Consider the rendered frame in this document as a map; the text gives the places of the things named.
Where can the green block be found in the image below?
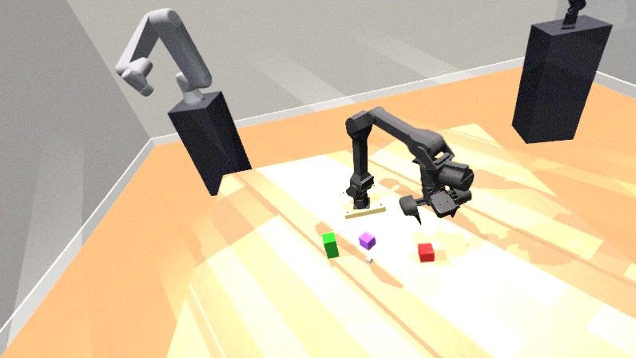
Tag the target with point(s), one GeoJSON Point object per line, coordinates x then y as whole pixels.
{"type": "Point", "coordinates": [333, 253]}
{"type": "Point", "coordinates": [329, 241]}

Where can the red block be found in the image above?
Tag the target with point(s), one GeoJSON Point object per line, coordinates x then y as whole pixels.
{"type": "Point", "coordinates": [426, 252]}

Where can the purple cube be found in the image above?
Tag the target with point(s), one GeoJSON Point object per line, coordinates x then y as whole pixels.
{"type": "Point", "coordinates": [367, 240]}

